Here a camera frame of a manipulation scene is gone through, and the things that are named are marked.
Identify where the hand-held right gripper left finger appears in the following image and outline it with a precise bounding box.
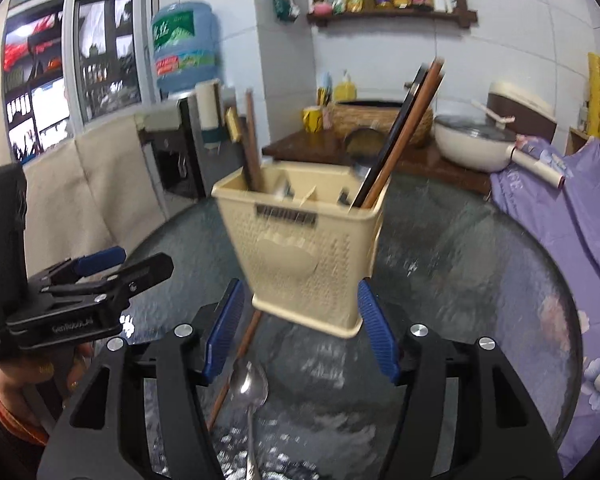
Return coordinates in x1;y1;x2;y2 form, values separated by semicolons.
36;277;246;480

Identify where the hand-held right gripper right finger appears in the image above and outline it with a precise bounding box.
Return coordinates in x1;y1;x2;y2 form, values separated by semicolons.
357;278;566;480

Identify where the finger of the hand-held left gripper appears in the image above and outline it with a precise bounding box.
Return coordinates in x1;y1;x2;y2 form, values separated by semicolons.
42;252;175;313
40;246;127;288

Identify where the brown wooden chopstick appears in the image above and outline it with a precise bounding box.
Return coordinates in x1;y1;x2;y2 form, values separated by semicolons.
244;89;265;193
361;59;445;209
367;71;447;209
207;310;263;431

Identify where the metal spoon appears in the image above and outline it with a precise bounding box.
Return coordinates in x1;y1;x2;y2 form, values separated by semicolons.
229;360;270;480

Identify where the beige plastic utensil holder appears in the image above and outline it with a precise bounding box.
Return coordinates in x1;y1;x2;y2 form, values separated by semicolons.
211;162;386;338

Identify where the black chopstick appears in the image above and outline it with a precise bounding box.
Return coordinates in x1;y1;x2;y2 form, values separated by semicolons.
349;64;429;209

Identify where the person's left forearm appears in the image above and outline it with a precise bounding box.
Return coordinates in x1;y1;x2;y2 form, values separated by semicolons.
0;382;51;447

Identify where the person's left hand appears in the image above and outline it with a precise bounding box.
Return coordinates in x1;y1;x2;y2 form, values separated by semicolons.
0;342;95;413

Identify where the beige cloth cover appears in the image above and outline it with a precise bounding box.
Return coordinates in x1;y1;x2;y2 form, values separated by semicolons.
22;114;173;281

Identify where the water dispenser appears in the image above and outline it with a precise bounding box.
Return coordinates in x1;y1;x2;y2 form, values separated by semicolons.
137;96;241;206

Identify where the white cup dispenser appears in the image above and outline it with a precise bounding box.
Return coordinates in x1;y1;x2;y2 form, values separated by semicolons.
195;80;226;149

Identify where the sliding glass window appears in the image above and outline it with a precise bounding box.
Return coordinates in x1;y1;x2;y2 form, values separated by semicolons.
0;0;158;163

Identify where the metal ladle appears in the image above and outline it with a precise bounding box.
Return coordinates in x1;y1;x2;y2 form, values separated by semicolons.
343;127;381;173

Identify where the dark wooden counter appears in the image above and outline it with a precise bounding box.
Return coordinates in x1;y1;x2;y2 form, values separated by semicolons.
261;129;493;196

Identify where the white pan with glass lid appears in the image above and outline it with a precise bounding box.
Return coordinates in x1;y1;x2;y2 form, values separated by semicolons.
433;114;520;172

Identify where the woven brown basin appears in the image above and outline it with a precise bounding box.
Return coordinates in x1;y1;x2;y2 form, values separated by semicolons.
330;99;435;149

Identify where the yellow mug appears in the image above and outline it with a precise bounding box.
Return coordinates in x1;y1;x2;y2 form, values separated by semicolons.
302;106;325;134

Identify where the purple floral cloth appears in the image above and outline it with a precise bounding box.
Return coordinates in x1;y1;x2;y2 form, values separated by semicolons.
490;137;600;466

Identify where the blue water jug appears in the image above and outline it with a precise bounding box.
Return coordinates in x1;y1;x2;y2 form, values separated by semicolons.
151;1;221;96

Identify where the white printed lint roller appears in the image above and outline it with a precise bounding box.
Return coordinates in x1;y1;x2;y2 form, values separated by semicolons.
510;142;567;190

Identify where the yellow soap bottle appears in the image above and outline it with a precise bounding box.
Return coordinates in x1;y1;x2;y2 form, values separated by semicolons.
334;71;357;102

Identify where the white plastic rice spoon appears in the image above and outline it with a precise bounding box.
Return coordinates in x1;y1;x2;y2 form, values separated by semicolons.
471;99;516;127

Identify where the white and brown rice cooker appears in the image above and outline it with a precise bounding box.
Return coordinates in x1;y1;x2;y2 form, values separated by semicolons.
486;80;559;145

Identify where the green hanging packet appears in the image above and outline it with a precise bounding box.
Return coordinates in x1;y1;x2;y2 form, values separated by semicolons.
271;0;302;22

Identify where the tall yellow package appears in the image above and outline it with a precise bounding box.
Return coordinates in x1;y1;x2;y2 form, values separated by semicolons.
586;52;600;137

